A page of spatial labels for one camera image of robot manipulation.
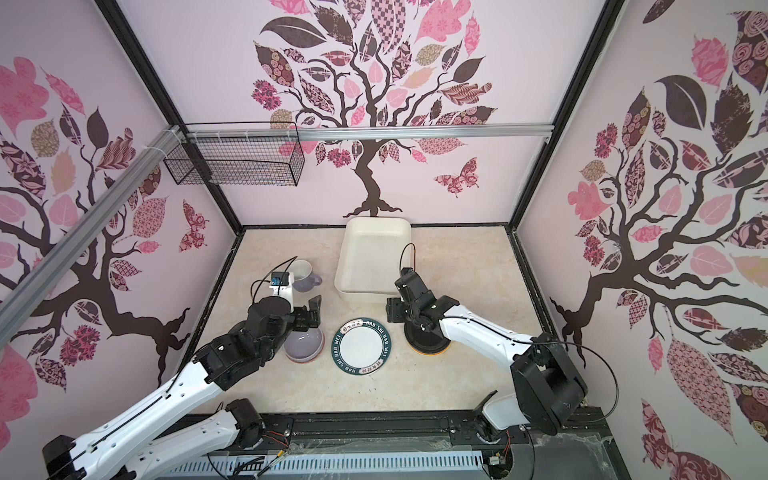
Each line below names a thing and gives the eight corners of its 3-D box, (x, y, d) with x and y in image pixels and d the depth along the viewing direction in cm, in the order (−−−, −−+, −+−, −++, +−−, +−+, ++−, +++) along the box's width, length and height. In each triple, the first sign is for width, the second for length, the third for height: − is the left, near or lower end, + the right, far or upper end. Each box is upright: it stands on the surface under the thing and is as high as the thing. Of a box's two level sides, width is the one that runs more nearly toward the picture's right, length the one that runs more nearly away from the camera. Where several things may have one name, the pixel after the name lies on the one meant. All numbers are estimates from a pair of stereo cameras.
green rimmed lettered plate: (329, 375, 85) (328, 373, 83) (336, 320, 96) (335, 317, 94) (391, 375, 85) (391, 373, 83) (391, 320, 96) (391, 317, 94)
